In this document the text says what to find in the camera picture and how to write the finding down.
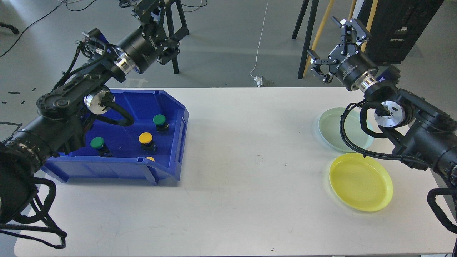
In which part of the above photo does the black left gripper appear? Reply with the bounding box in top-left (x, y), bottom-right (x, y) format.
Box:
top-left (116, 0), bottom-right (189, 74)

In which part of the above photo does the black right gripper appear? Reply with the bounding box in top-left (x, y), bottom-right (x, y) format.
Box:
top-left (307, 16), bottom-right (379, 91)

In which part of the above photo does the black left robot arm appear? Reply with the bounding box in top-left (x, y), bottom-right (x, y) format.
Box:
top-left (1, 0), bottom-right (189, 249)

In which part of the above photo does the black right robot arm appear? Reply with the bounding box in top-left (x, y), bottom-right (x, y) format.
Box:
top-left (307, 17), bottom-right (457, 233)

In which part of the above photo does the light green plate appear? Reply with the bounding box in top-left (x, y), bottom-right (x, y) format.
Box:
top-left (318, 107), bottom-right (374, 153)

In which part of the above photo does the yellow plate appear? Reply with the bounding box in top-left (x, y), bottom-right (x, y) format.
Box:
top-left (328, 153), bottom-right (394, 212)

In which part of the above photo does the black tripod stand left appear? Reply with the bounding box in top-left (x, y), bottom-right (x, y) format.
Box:
top-left (164, 0), bottom-right (190, 75)

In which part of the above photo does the black tripod stand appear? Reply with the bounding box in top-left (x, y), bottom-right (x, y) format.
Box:
top-left (292, 0), bottom-right (319, 79)
top-left (164, 0), bottom-right (190, 75)

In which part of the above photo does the yellow wooden pole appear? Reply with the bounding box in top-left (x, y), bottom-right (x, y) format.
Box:
top-left (348, 0), bottom-right (357, 20)
top-left (303, 0), bottom-right (335, 76)

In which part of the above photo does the black tripod stand right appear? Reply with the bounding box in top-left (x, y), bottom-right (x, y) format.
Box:
top-left (292, 0), bottom-right (319, 79)

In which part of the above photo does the black computer tower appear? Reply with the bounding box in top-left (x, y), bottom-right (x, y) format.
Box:
top-left (365, 0), bottom-right (444, 66)

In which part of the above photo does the white power strip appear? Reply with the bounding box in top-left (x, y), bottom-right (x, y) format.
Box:
top-left (253, 76), bottom-right (264, 87)

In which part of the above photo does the blue plastic bin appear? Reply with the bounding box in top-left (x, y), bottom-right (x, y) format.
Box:
top-left (41, 89), bottom-right (189, 185)

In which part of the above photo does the white power cable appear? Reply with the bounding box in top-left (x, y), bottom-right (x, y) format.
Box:
top-left (249, 0), bottom-right (269, 77)

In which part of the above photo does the black floor cable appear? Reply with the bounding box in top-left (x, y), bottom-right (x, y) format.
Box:
top-left (0, 0), bottom-right (97, 58)

